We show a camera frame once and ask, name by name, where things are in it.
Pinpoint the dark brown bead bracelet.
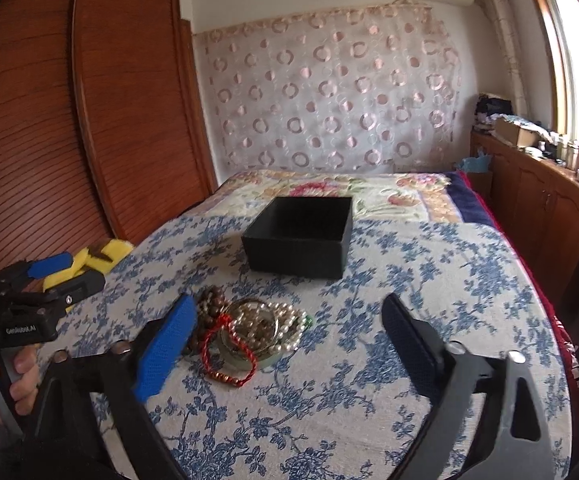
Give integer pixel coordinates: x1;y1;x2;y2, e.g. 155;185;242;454
184;285;231;356

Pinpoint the red cord bracelet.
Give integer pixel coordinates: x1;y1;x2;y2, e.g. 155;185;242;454
199;313;260;389

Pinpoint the pale green jade bangle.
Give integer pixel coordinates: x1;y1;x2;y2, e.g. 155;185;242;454
230;304;306;368

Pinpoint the white pearl necklace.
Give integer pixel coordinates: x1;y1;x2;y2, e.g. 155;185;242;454
226;301;310;356

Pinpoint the black square jewelry box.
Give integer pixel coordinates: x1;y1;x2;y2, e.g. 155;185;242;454
241;196;353;281

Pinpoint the person's left hand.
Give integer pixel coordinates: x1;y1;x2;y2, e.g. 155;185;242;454
0;343;42;424

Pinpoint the yellow black cloth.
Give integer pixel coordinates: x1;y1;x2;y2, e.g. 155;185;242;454
42;238;134;292

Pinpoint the blue floral bed cover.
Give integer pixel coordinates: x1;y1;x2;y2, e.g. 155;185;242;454
37;211;574;480

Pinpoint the brown louvered wooden wardrobe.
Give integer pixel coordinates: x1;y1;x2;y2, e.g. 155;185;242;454
0;0;217;270

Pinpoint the navy red blanket edge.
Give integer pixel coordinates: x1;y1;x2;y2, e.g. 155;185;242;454
447;171;579;446

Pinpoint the wooden side cabinet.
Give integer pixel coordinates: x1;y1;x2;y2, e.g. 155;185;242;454
471;132;579;310

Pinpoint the blue plastic bag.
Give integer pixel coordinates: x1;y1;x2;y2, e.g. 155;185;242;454
454;148;492;174

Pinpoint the cardboard box on cabinet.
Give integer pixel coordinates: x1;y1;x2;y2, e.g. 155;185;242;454
493;117;539;148

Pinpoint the pink circle sheer curtain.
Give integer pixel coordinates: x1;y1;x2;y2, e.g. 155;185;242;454
195;0;461;172

